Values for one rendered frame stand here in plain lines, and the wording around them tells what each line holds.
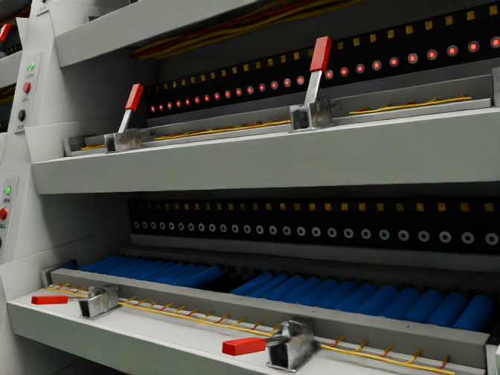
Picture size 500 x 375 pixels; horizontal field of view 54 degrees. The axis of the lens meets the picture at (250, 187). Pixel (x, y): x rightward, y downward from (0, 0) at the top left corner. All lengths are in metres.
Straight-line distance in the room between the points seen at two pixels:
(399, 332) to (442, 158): 0.13
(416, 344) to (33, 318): 0.47
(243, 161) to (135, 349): 0.22
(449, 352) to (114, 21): 0.53
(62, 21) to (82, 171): 0.26
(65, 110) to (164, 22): 0.25
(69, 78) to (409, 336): 0.61
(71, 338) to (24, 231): 0.19
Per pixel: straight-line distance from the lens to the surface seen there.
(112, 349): 0.55
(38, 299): 0.55
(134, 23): 0.65
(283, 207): 0.58
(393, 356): 0.40
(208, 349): 0.45
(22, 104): 0.82
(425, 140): 0.36
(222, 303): 0.49
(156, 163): 0.53
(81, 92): 0.80
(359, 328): 0.41
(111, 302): 0.60
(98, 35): 0.71
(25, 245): 0.75
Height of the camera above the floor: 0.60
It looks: 9 degrees up
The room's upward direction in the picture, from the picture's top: 6 degrees clockwise
